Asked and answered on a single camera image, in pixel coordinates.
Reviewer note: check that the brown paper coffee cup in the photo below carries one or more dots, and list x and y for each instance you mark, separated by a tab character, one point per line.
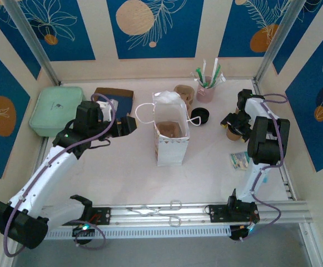
233	135

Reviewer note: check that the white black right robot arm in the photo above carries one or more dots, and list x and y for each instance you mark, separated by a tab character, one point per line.
267	139

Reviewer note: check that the green drinking straw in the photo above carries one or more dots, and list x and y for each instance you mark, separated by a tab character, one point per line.
218	71
199	73

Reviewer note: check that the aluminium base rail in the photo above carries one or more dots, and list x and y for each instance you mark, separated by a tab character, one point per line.
191	212

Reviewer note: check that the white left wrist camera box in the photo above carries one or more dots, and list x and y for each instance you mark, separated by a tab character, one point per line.
107	108

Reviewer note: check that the light blue packet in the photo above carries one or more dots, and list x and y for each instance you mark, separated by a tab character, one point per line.
264	179

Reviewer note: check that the mint green lunch bag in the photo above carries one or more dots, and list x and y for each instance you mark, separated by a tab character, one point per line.
52	108

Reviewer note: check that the black controller board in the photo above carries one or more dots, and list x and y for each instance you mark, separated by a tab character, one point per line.
237	233
79	232

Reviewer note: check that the pink straw holder cup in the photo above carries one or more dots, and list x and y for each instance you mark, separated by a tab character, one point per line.
205	96

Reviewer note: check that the dark blue napkin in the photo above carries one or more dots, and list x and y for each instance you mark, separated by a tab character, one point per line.
123	104

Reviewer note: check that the metal tongs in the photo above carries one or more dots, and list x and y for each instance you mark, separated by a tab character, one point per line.
158	211

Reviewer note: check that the black plastic cup lid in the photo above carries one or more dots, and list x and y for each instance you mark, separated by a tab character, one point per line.
200	116

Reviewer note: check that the white paper takeout bag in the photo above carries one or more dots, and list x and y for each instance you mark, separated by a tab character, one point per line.
169	153

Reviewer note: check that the green yellow sachet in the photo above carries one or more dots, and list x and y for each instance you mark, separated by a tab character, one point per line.
240	160

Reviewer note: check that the aluminium frame post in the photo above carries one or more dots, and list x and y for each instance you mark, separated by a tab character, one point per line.
278	41
33	41

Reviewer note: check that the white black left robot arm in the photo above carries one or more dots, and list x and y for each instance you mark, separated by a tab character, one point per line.
44	178

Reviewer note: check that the brown cardboard tray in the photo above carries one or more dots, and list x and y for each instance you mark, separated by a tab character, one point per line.
114	91

